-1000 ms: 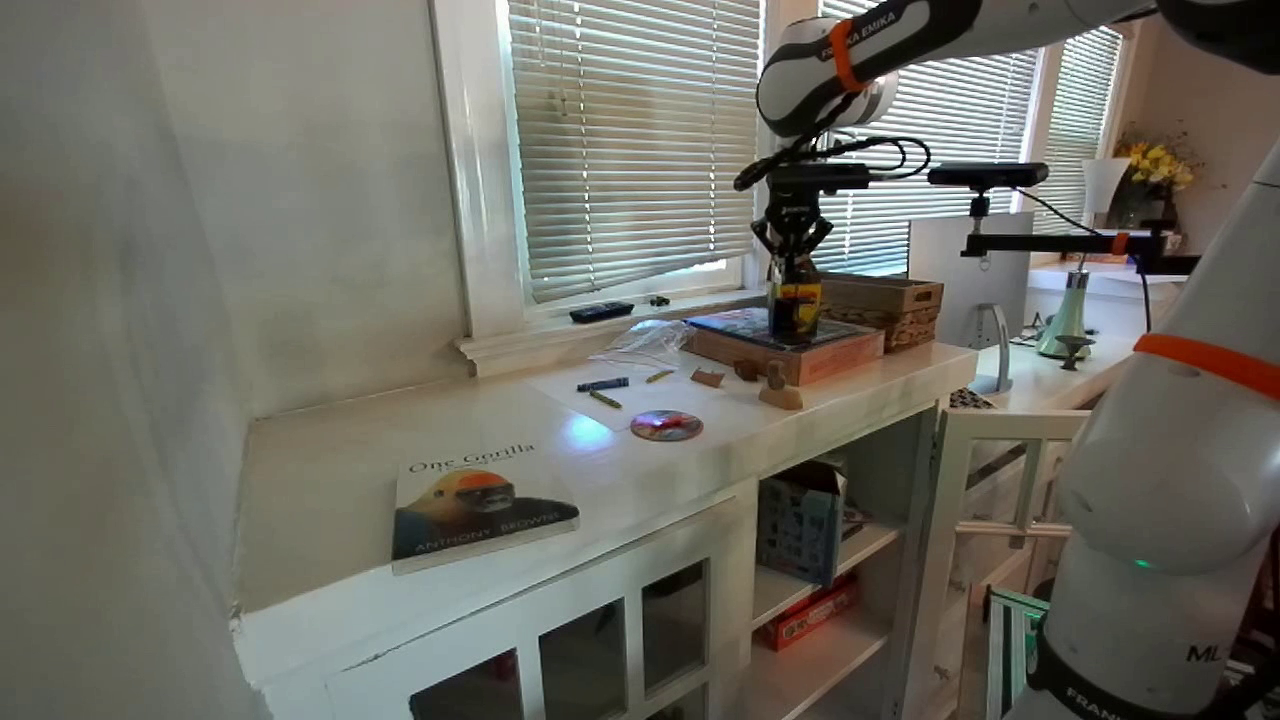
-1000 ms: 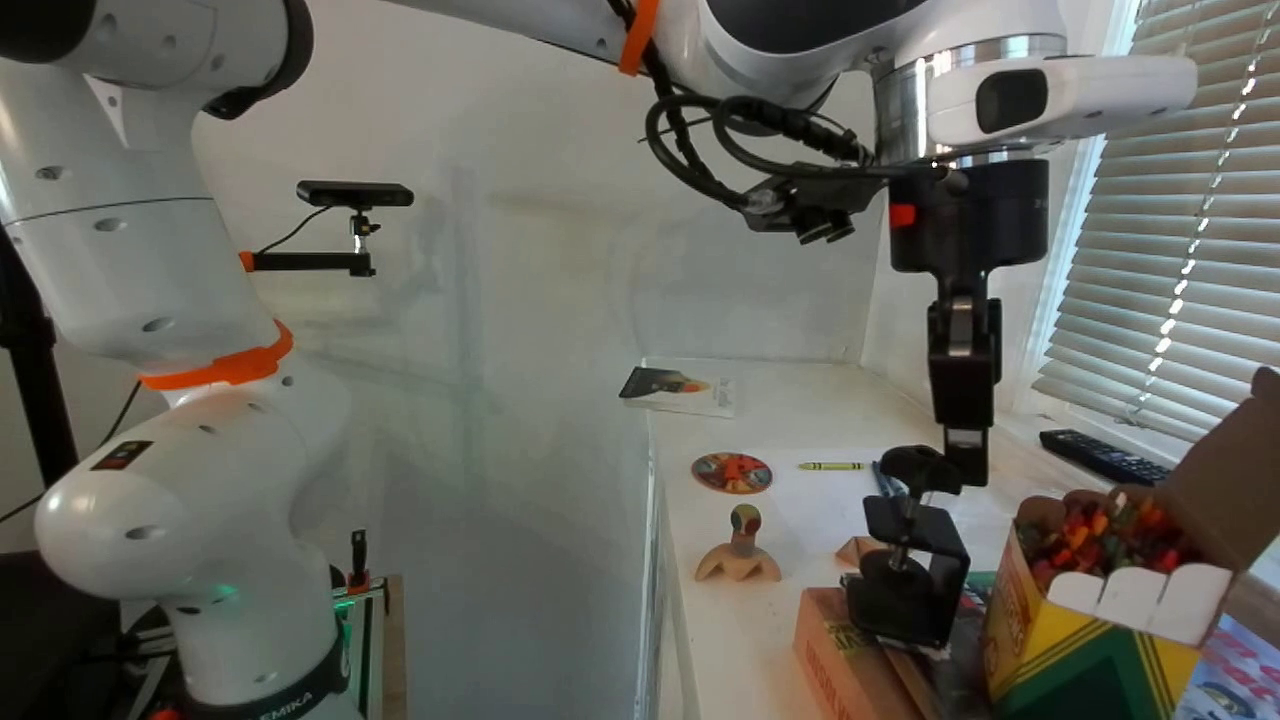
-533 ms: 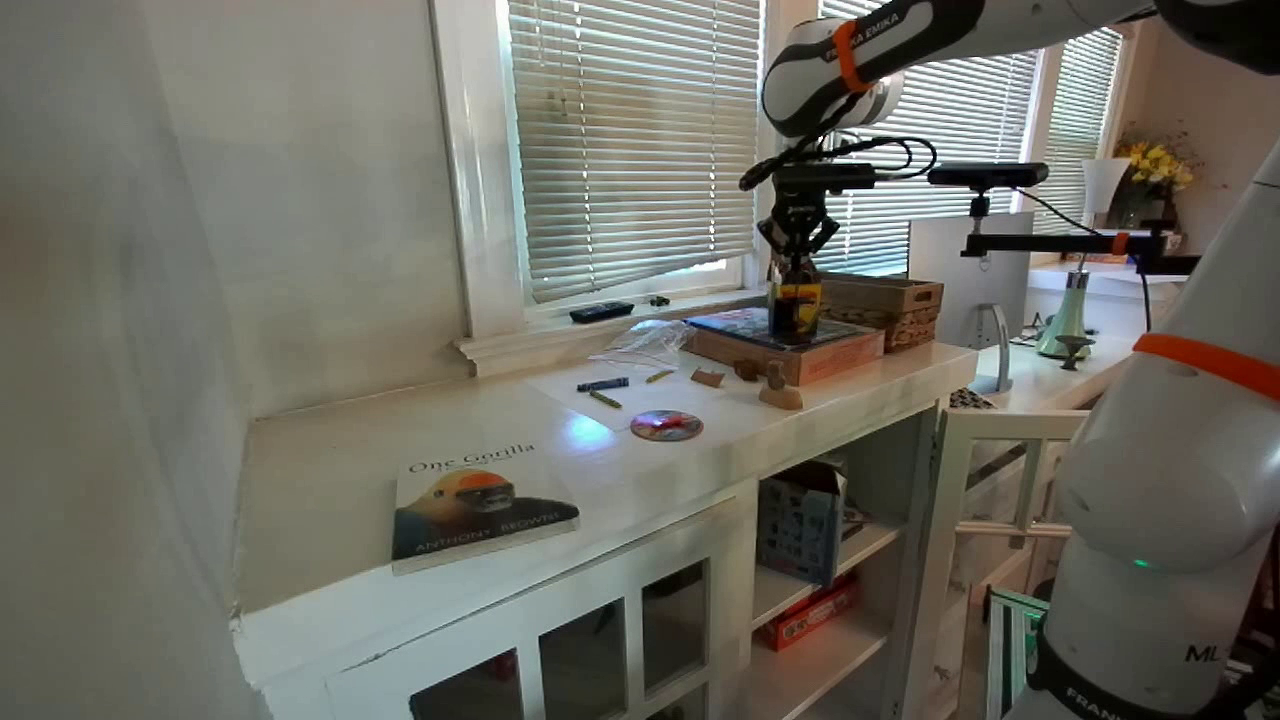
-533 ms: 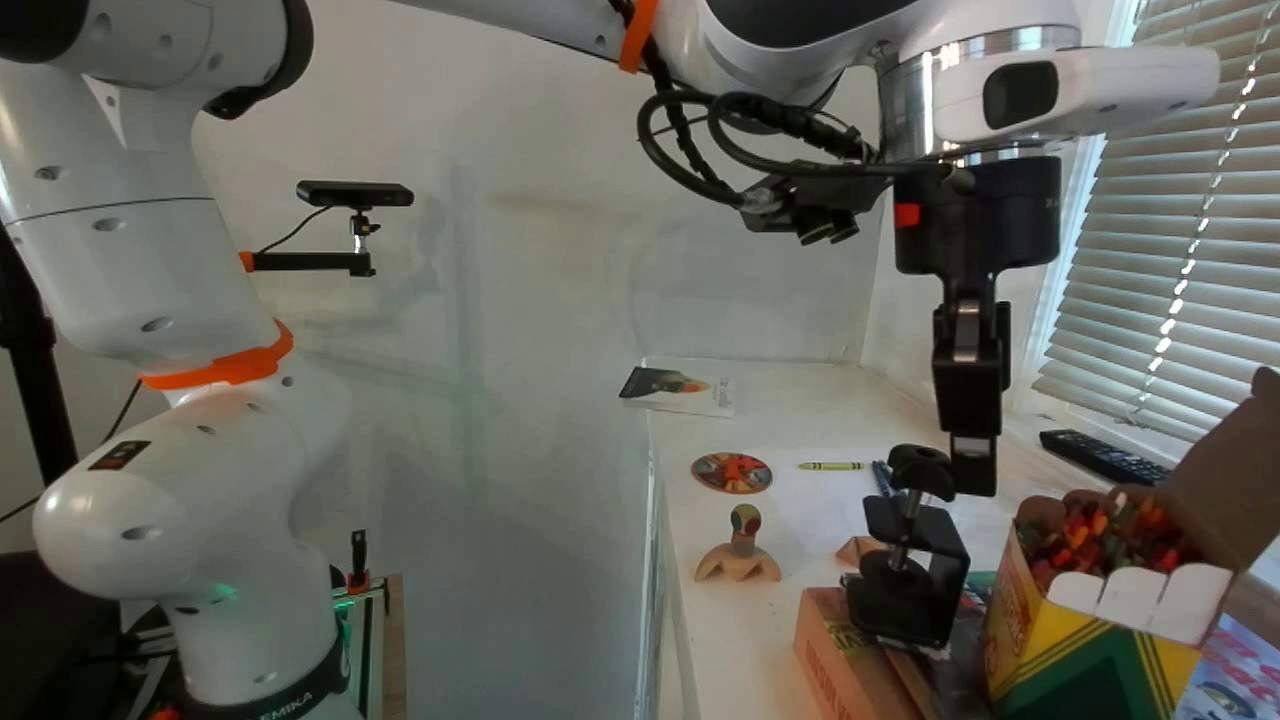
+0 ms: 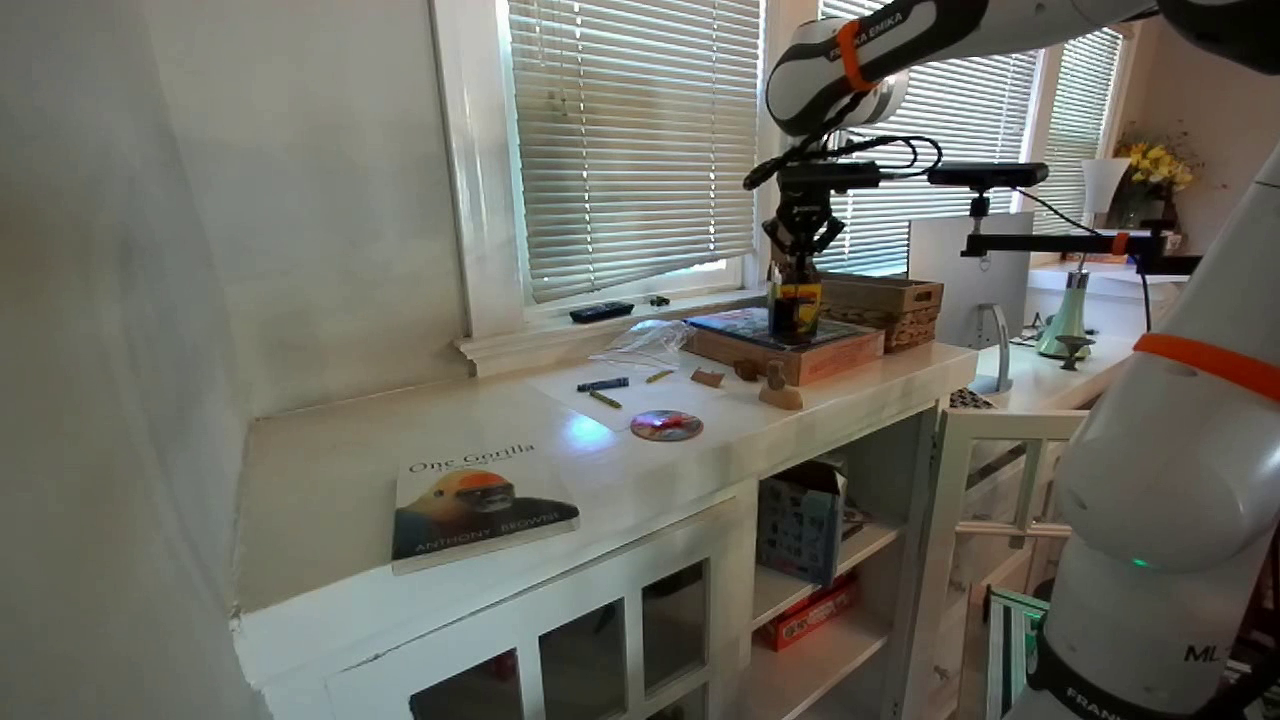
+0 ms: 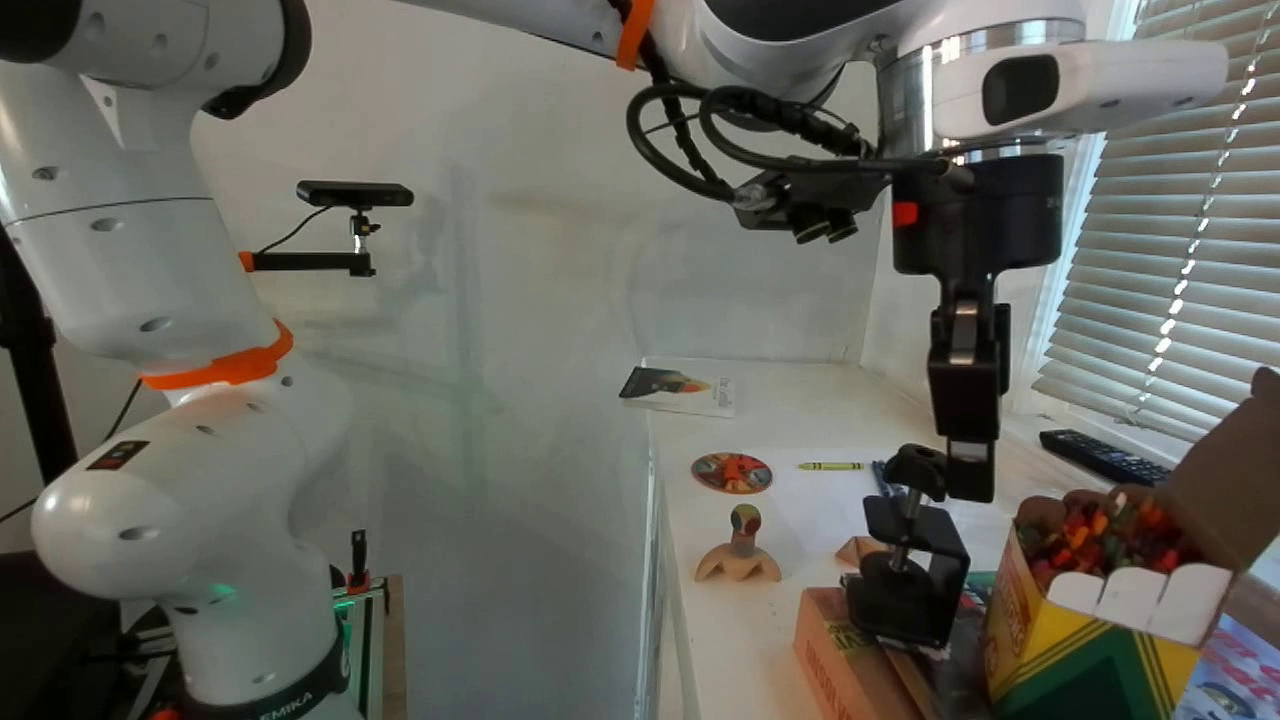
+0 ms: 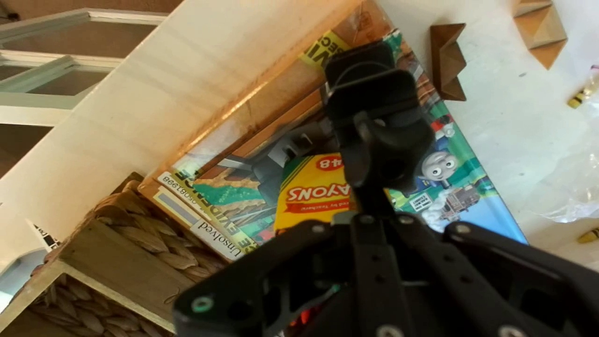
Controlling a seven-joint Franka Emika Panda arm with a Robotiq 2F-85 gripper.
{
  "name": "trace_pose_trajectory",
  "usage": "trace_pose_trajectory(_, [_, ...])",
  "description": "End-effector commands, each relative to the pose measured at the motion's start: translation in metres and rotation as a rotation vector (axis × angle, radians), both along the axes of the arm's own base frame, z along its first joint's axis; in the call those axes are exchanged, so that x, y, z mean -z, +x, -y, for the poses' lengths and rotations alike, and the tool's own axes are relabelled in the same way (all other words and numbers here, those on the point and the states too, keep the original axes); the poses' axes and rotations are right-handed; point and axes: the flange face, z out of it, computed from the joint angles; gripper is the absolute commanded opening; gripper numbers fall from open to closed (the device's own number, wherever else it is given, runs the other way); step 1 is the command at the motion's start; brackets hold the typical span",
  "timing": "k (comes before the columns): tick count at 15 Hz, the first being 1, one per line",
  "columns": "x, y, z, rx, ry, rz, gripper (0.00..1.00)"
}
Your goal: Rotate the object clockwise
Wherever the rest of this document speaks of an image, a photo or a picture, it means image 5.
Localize white cabinet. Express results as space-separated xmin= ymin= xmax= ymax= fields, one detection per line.
xmin=227 ymin=334 xmax=984 ymax=720

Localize wide white window blinds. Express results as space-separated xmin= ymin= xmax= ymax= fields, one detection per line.
xmin=502 ymin=0 xmax=767 ymax=308

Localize clear plastic bag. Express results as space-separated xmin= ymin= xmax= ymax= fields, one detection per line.
xmin=592 ymin=314 xmax=707 ymax=370

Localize yellow flowers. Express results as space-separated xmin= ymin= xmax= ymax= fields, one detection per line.
xmin=1117 ymin=135 xmax=1194 ymax=191

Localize woven wooden box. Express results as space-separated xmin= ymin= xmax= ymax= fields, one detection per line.
xmin=817 ymin=271 xmax=948 ymax=355

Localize black clamp holder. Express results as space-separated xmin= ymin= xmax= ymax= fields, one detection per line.
xmin=767 ymin=271 xmax=827 ymax=339

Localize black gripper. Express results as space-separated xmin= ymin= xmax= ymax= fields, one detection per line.
xmin=758 ymin=182 xmax=847 ymax=289

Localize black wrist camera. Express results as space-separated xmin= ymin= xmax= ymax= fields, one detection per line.
xmin=740 ymin=154 xmax=883 ymax=197

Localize round colourful disc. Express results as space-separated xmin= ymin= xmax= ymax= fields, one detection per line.
xmin=627 ymin=409 xmax=707 ymax=448

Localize narrow white window blinds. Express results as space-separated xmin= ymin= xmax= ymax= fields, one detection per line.
xmin=1043 ymin=14 xmax=1126 ymax=164

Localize pale green lamp base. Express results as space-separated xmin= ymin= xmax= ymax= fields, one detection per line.
xmin=1035 ymin=254 xmax=1100 ymax=366

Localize white window frame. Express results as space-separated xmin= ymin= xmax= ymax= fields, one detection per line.
xmin=426 ymin=0 xmax=803 ymax=380

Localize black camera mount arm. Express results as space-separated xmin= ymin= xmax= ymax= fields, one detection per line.
xmin=961 ymin=182 xmax=1201 ymax=281

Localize bird cover book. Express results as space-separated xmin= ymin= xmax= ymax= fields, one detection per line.
xmin=389 ymin=448 xmax=582 ymax=564

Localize medium white window blinds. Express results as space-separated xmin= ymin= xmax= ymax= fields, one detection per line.
xmin=817 ymin=25 xmax=1051 ymax=281

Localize white monitor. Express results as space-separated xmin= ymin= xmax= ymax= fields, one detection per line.
xmin=909 ymin=213 xmax=1040 ymax=351

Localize dark flower pot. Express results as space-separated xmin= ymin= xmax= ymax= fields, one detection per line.
xmin=1106 ymin=175 xmax=1183 ymax=233

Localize black remote control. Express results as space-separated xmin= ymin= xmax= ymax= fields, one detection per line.
xmin=568 ymin=301 xmax=639 ymax=327

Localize white side table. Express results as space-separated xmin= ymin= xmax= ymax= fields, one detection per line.
xmin=933 ymin=285 xmax=1163 ymax=720

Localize red flat box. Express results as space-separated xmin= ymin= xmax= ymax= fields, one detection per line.
xmin=753 ymin=573 xmax=865 ymax=657

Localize black stereo camera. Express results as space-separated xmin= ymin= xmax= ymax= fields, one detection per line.
xmin=928 ymin=158 xmax=1051 ymax=191

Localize blue box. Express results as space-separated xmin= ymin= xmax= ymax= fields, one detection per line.
xmin=757 ymin=457 xmax=850 ymax=586

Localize green framed panel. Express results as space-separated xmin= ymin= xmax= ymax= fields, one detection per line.
xmin=979 ymin=584 xmax=1057 ymax=720

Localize yellow green crayon box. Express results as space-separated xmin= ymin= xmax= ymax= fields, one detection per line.
xmin=762 ymin=276 xmax=830 ymax=342

